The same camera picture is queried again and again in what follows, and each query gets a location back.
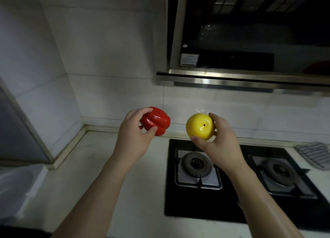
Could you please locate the grey striped cloth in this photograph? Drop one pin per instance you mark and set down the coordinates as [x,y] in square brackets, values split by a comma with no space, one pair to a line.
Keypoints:
[314,155]

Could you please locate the white plastic bag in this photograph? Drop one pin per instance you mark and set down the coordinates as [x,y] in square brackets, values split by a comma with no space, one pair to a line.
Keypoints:
[15,191]

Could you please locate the red toy bell pepper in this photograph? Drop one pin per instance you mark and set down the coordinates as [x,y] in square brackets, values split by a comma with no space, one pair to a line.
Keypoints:
[157,120]

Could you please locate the person's left hand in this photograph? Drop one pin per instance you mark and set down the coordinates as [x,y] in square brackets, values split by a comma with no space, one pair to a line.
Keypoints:
[131,139]

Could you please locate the person's left thumb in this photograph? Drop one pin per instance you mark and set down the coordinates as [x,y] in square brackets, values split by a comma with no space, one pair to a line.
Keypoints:
[150,132]

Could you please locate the steel range hood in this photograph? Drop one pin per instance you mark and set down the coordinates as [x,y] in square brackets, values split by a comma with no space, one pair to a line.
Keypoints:
[245,39]

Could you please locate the person's left forearm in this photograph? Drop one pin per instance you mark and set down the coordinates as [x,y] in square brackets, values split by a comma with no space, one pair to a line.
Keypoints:
[95,196]

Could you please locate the black gas stove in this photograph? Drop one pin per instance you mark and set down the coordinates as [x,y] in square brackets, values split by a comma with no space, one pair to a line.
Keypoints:
[232,201]

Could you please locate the person's right hand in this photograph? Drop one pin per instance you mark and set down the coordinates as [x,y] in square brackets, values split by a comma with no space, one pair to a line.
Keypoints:
[221,145]

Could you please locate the person's right thumb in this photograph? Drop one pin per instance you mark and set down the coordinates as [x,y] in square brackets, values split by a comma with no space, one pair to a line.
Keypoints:
[199,141]

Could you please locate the gas burner with grate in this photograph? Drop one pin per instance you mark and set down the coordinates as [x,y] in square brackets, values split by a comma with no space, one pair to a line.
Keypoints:
[279,175]
[197,168]

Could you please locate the yellow toy fruit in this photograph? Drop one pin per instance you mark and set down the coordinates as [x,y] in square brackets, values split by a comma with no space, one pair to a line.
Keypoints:
[199,126]

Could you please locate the person's right forearm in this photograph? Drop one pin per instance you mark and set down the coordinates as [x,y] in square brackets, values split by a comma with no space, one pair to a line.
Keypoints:
[260,204]

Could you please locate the white label sticker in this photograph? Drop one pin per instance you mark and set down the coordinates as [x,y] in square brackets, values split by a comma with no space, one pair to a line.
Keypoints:
[189,59]

